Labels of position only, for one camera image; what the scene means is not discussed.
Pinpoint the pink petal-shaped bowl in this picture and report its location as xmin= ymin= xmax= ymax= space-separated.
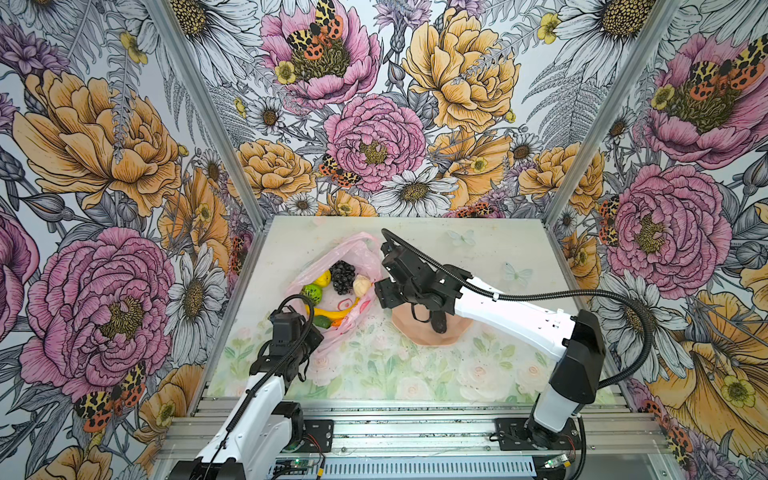
xmin=391 ymin=303 xmax=474 ymax=347

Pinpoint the pink plastic bag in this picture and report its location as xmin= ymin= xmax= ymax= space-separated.
xmin=287 ymin=232 xmax=383 ymax=354

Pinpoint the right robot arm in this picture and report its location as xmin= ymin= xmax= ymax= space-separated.
xmin=374 ymin=241 xmax=605 ymax=449

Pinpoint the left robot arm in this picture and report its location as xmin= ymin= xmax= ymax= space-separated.
xmin=168 ymin=305 xmax=323 ymax=479

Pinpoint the fake green lime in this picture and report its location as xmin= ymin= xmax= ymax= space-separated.
xmin=313 ymin=315 xmax=332 ymax=329

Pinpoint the fake yellow banana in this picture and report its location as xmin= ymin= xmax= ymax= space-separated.
xmin=313 ymin=298 xmax=360 ymax=322

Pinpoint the fake green custard apple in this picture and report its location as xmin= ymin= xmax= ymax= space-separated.
xmin=301 ymin=284 xmax=323 ymax=305

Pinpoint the fake yellow lemon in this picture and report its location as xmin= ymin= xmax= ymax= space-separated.
xmin=313 ymin=270 xmax=332 ymax=288

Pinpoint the fake black grape bunch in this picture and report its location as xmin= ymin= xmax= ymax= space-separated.
xmin=329 ymin=260 xmax=357 ymax=295

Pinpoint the green circuit board left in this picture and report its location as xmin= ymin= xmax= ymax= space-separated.
xmin=271 ymin=459 xmax=319 ymax=479

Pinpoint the green circuit board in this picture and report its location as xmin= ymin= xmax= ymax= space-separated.
xmin=542 ymin=454 xmax=571 ymax=469
xmin=271 ymin=459 xmax=319 ymax=479

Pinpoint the green circuit board right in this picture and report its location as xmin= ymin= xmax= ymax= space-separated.
xmin=542 ymin=454 xmax=571 ymax=469

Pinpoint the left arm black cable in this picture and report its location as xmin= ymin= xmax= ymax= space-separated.
xmin=197 ymin=293 xmax=316 ymax=480

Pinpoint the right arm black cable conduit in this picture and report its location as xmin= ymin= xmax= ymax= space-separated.
xmin=381 ymin=227 xmax=654 ymax=480

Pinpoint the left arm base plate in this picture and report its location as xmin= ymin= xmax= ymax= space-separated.
xmin=284 ymin=419 xmax=335 ymax=454

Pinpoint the aluminium front rail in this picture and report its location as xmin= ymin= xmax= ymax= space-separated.
xmin=158 ymin=397 xmax=671 ymax=460

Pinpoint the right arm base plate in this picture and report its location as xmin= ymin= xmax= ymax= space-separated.
xmin=488 ymin=416 xmax=582 ymax=452

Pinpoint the white slotted cable duct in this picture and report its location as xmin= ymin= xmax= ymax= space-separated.
xmin=170 ymin=457 xmax=538 ymax=480

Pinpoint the left aluminium frame post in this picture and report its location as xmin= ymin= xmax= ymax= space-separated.
xmin=147 ymin=1 xmax=266 ymax=233

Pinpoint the aluminium frame post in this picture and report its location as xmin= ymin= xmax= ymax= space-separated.
xmin=543 ymin=0 xmax=680 ymax=228
xmin=147 ymin=1 xmax=266 ymax=233

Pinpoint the right aluminium frame post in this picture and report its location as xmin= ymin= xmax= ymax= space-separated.
xmin=543 ymin=0 xmax=680 ymax=228

